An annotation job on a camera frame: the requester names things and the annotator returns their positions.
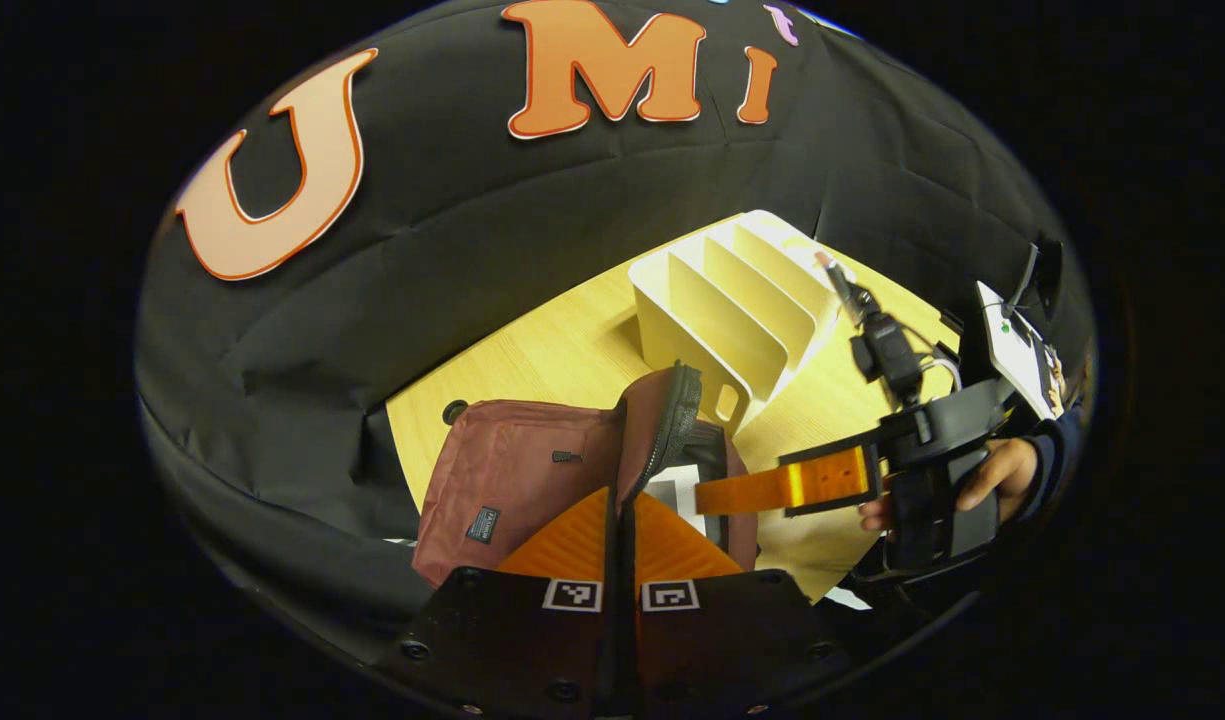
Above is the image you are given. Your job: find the white electronic device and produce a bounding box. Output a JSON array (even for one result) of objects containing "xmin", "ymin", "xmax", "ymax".
[{"xmin": 975, "ymin": 280, "xmax": 1065, "ymax": 423}]

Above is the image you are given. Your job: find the white portrait cover book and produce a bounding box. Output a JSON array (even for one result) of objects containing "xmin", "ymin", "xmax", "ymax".
[{"xmin": 644, "ymin": 462, "xmax": 729, "ymax": 549}]

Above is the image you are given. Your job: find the white bookshelf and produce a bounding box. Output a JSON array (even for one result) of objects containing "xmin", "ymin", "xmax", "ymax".
[{"xmin": 627, "ymin": 208, "xmax": 853, "ymax": 436}]

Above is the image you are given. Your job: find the maroon schoolbag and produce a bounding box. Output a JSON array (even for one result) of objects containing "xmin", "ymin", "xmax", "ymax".
[{"xmin": 412, "ymin": 362, "xmax": 763, "ymax": 591}]

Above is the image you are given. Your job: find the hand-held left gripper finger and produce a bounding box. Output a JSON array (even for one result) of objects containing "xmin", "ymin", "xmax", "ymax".
[
  {"xmin": 395, "ymin": 487, "xmax": 623, "ymax": 719},
  {"xmin": 622, "ymin": 493, "xmax": 853, "ymax": 719}
]

